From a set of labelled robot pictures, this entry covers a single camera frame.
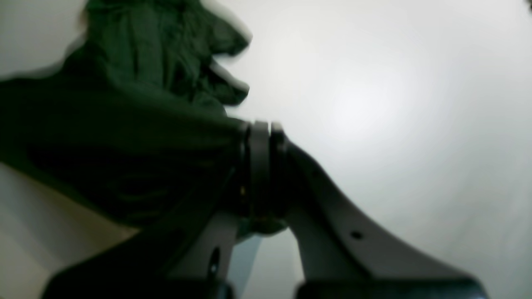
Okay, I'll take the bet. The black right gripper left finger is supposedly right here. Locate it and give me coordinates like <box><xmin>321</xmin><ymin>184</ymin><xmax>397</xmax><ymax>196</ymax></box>
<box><xmin>42</xmin><ymin>121</ymin><xmax>271</xmax><ymax>299</ymax></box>

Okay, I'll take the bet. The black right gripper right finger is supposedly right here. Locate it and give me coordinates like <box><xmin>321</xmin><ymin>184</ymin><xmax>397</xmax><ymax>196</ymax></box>
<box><xmin>270</xmin><ymin>123</ymin><xmax>488</xmax><ymax>299</ymax></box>

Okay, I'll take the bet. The dark green t-shirt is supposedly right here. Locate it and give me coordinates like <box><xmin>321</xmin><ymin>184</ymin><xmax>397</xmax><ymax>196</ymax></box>
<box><xmin>1</xmin><ymin>0</ymin><xmax>251</xmax><ymax>229</ymax></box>

